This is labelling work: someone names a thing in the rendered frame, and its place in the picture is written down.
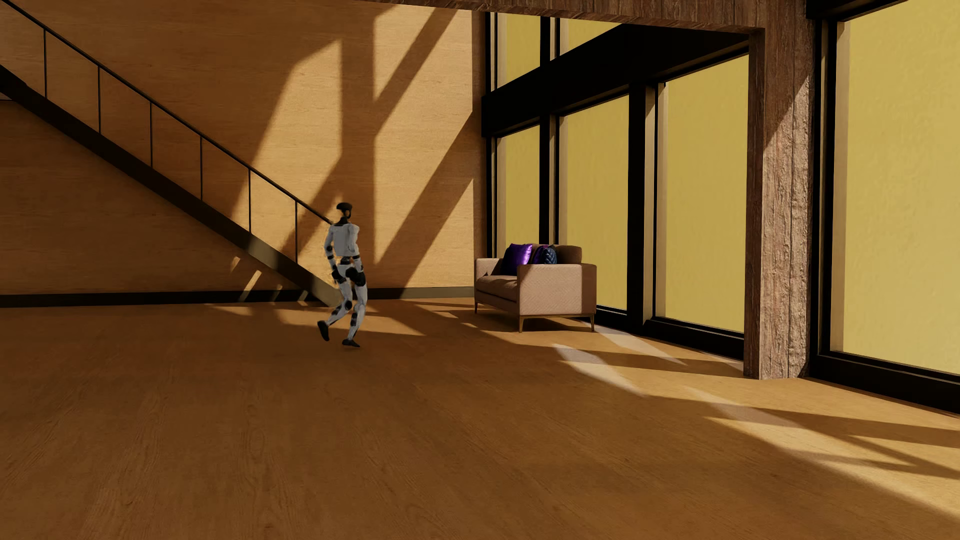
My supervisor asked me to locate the beige fabric sofa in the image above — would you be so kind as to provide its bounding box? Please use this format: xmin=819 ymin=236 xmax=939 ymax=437
xmin=474 ymin=244 xmax=599 ymax=333

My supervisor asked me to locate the rough wooden pillar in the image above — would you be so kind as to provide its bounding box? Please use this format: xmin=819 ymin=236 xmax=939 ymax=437
xmin=742 ymin=19 xmax=819 ymax=381

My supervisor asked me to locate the shiny purple cushion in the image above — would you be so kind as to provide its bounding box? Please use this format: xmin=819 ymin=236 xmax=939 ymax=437
xmin=497 ymin=242 xmax=535 ymax=277

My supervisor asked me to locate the white humanoid robot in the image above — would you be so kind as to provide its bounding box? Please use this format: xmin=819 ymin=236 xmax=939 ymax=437
xmin=316 ymin=201 xmax=369 ymax=349

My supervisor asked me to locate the black window frame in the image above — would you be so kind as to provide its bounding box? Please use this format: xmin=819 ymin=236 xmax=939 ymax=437
xmin=480 ymin=0 xmax=960 ymax=414

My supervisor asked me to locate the black staircase with railing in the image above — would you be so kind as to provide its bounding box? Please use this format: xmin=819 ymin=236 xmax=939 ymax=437
xmin=0 ymin=0 xmax=343 ymax=308

